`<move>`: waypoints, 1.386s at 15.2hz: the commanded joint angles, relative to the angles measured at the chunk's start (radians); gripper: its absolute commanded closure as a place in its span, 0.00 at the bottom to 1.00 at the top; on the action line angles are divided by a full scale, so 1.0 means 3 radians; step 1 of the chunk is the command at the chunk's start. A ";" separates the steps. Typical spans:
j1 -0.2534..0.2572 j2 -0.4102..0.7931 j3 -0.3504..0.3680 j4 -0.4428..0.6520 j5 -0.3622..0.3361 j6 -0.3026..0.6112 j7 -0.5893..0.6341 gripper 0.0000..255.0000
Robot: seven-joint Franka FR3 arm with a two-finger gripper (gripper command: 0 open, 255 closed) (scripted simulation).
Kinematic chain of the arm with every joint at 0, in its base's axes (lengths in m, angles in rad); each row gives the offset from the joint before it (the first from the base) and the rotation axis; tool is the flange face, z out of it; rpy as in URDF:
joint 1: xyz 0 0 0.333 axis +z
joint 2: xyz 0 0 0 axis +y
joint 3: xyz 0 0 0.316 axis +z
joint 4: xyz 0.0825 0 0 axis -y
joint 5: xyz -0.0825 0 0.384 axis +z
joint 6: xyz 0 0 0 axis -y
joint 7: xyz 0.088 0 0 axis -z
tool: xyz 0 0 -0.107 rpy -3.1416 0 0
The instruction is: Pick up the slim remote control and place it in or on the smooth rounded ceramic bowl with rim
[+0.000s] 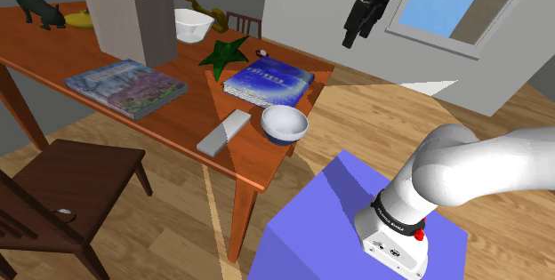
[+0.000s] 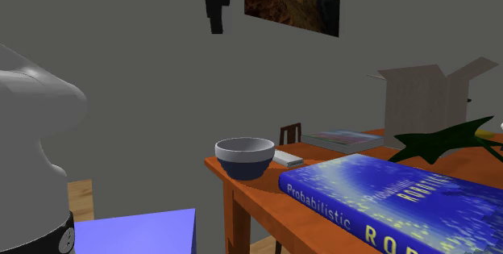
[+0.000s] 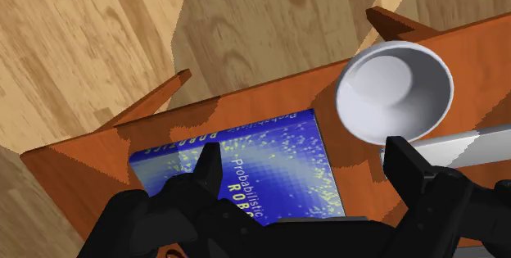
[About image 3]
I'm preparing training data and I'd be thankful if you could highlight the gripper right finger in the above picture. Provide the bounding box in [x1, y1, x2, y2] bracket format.
[382, 135, 511, 258]

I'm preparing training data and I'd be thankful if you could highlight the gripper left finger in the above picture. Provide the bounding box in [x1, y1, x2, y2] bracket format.
[77, 141, 265, 258]

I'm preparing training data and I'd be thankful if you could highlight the silver flat bar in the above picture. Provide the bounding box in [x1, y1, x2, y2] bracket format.
[378, 124, 511, 179]

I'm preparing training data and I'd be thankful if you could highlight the blue book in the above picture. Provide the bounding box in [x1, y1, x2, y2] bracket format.
[129, 108, 346, 226]

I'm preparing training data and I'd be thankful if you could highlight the white bowl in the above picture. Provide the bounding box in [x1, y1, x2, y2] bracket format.
[334, 40, 455, 147]

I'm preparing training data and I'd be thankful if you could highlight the orange-brown wooden table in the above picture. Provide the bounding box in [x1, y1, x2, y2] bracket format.
[20, 5, 511, 258]

